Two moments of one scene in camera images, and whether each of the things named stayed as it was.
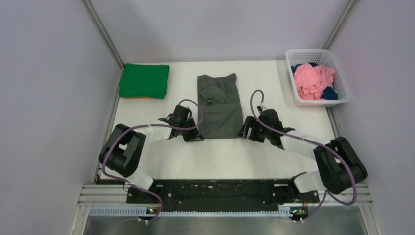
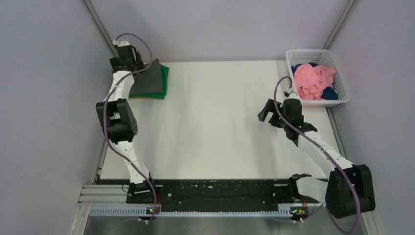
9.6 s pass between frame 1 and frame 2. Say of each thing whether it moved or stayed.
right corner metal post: stayed
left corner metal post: stayed
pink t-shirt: stayed
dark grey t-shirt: moved
